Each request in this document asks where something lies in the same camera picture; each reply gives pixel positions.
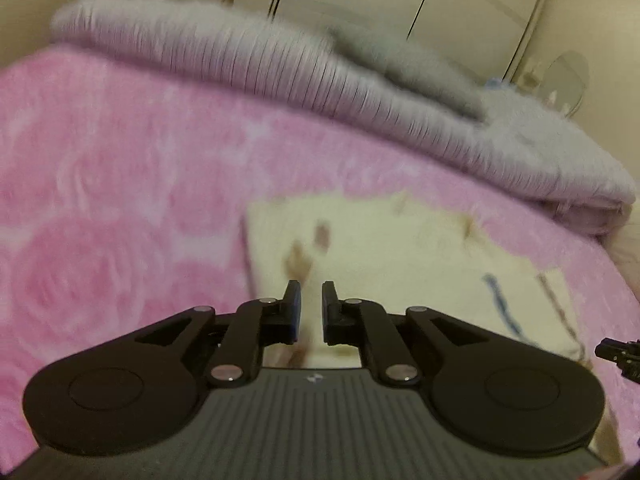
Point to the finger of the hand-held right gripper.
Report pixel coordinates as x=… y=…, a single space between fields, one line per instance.
x=617 y=351

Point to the cream knit sweater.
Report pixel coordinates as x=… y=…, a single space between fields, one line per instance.
x=400 y=250

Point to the grey cloth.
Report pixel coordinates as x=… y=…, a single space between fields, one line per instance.
x=400 y=60

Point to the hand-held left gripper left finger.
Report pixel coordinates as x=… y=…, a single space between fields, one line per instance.
x=296 y=310

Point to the pink rose blanket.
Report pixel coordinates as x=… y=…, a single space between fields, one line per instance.
x=125 y=185

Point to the white ribbed duvet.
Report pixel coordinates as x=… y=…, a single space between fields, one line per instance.
x=225 y=55

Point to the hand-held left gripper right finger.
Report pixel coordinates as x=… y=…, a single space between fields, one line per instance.
x=327 y=310

